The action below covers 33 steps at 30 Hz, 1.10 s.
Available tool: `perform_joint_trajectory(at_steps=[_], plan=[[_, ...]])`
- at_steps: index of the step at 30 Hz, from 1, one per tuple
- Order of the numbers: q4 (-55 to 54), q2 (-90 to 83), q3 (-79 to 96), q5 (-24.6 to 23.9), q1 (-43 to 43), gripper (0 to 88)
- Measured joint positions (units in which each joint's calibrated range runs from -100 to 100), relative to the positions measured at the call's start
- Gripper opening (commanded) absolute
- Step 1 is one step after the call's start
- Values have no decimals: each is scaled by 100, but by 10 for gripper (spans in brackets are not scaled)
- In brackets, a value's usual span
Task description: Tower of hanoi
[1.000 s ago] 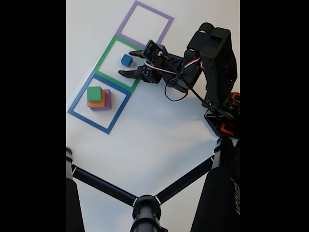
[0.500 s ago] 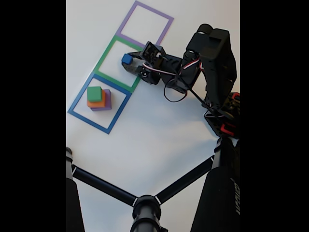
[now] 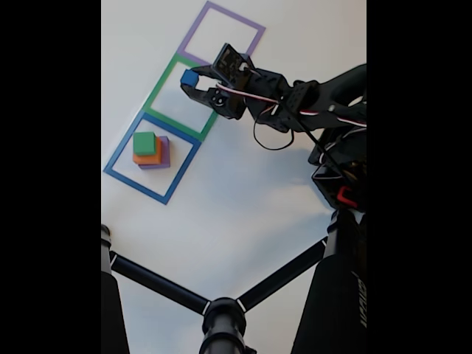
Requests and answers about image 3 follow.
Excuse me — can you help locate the small blue cube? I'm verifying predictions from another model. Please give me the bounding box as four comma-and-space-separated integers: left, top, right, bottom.
180, 69, 200, 87

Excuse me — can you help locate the purple square block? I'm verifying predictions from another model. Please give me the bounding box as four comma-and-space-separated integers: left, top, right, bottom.
138, 136, 172, 170

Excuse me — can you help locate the green square block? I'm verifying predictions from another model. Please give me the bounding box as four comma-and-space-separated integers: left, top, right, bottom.
133, 131, 157, 155

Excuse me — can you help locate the orange square block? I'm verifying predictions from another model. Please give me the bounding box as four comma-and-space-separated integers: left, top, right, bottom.
132, 136, 163, 165

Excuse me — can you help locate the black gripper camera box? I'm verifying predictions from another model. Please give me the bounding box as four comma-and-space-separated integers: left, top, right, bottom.
211, 43, 255, 91

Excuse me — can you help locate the green square frame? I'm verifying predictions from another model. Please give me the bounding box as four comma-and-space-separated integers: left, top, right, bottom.
142, 53, 221, 143

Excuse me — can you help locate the purple square frame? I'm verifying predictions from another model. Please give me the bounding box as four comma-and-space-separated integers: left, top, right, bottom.
176, 0, 266, 67

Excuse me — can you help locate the thin black camera cable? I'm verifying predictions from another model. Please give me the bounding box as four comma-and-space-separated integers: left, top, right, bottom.
253, 95, 344, 174

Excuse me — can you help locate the blue square frame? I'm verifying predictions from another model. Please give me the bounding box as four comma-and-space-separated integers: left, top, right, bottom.
103, 111, 202, 206

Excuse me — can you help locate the black camera tripod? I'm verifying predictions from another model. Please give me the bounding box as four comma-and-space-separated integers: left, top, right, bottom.
101, 209, 367, 354

